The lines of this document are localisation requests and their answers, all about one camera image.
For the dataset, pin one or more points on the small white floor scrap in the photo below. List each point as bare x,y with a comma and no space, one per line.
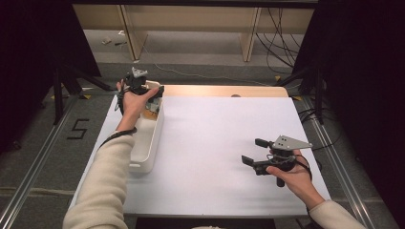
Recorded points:
106,40

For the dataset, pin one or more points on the small black floor object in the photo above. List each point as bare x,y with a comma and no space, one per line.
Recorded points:
120,43

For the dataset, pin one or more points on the light wooden table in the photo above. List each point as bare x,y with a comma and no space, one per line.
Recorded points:
223,90

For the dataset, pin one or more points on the dark curtain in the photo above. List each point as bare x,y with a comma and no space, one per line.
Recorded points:
366,79
31,47

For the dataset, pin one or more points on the person's right hand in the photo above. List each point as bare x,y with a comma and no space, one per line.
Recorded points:
299,183

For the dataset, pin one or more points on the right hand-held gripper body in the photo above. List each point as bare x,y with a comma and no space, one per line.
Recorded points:
289,143

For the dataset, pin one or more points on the white plastic storage box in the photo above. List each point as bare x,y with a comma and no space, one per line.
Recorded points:
144,149

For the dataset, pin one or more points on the person's left hand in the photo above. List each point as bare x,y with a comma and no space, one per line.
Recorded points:
132,106

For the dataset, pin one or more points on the white table mat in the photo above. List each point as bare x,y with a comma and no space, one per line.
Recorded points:
203,143

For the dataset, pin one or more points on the dark table grommet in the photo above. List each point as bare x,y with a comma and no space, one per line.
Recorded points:
235,95

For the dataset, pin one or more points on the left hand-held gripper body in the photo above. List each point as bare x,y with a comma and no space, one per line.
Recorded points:
137,81

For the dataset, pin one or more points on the beige wooden shelf unit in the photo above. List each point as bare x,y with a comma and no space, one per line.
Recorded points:
191,17

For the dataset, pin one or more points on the yellow tape piece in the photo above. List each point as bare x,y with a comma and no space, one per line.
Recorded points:
297,98
55,97
85,96
277,77

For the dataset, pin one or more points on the black tripod stand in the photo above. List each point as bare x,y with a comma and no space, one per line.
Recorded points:
58,101
319,101

